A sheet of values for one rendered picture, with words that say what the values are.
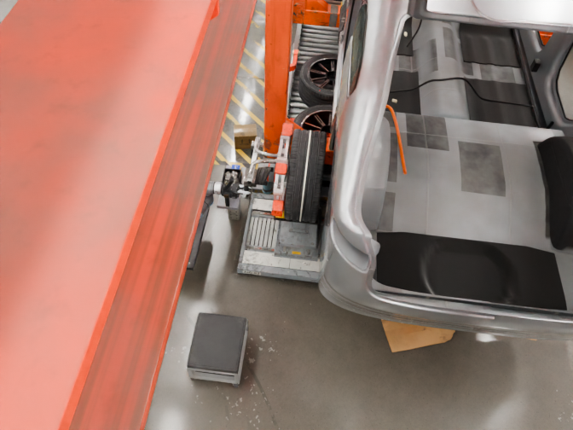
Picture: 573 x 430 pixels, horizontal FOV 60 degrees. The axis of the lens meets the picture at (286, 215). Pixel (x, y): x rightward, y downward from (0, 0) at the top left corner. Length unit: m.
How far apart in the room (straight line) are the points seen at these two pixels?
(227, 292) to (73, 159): 3.54
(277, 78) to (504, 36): 2.67
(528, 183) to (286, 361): 2.12
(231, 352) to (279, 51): 2.03
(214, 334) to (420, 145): 1.97
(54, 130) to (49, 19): 0.20
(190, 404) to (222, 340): 0.52
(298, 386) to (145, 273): 3.11
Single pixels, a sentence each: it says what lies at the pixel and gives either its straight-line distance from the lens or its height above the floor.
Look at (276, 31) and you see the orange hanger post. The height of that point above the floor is 1.72.
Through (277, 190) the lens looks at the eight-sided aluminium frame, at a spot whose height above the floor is 0.97.
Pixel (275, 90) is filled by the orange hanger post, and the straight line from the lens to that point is 3.65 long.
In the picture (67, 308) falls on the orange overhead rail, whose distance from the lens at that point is 0.45.
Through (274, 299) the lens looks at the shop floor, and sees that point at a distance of 4.01.
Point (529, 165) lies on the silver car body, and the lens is 3.90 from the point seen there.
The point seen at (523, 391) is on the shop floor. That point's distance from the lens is 4.21.
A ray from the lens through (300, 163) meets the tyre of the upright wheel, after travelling 3.30.
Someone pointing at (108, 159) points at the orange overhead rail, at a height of 3.22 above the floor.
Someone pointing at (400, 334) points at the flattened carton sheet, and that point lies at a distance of 4.02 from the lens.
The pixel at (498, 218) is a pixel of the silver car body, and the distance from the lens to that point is 3.61.
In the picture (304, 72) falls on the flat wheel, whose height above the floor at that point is 0.50.
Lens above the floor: 3.61
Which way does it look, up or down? 54 degrees down
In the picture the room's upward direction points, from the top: 4 degrees clockwise
